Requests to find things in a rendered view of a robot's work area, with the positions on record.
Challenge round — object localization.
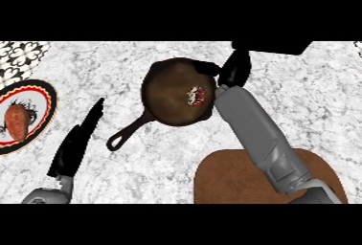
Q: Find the black appliance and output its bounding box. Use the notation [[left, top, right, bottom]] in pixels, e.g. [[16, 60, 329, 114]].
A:
[[230, 41, 313, 56]]

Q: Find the orange sweet potato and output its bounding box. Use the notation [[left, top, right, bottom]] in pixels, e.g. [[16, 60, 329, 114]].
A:
[[3, 104, 32, 142]]

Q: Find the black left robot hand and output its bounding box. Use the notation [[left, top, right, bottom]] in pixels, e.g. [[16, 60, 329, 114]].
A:
[[46, 97, 106, 179]]

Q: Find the brown wooden cutting board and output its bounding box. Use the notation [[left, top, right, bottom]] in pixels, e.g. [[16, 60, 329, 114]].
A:
[[192, 147, 349, 205]]

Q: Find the black and white patterned placemat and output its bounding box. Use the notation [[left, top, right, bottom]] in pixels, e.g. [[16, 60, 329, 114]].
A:
[[0, 41, 52, 91]]

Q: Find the white plate with red rim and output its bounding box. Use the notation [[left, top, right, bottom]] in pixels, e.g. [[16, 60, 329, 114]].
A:
[[0, 78, 59, 156]]

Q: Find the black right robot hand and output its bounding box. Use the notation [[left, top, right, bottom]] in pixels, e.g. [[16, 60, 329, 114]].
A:
[[192, 48, 253, 88]]

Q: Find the dark cast iron pan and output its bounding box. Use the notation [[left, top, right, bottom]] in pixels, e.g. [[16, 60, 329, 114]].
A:
[[105, 56, 221, 152]]

